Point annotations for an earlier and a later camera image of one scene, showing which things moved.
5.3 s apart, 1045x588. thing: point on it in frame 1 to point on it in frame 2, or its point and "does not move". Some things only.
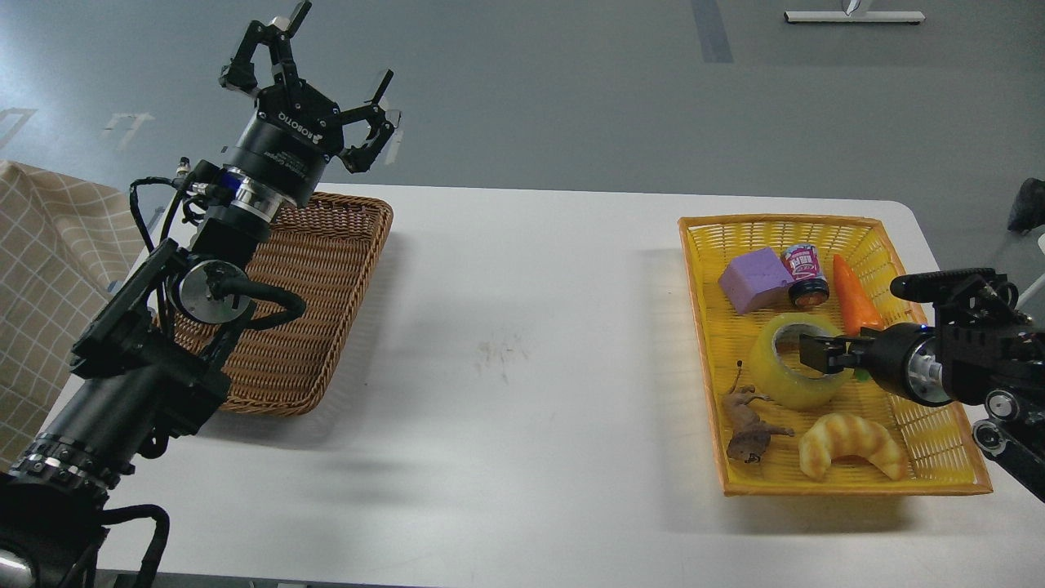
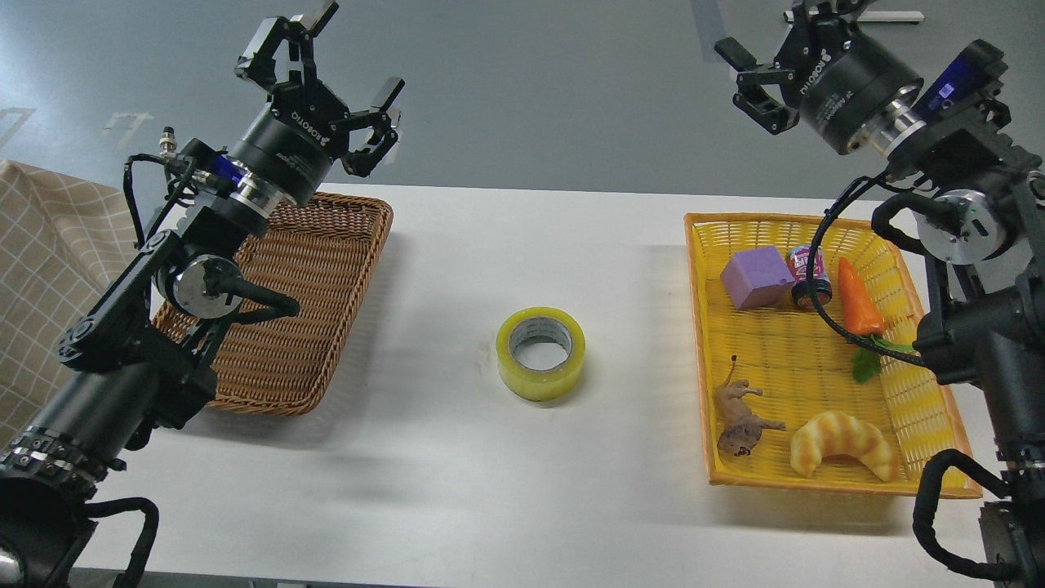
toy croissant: [841, 434] does not move
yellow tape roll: [779, 385] to [546, 385]
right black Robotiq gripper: [904, 357] to [838, 77]
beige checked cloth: [65, 245] does not move
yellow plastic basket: [757, 283] does not move
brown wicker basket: [326, 251] does not move
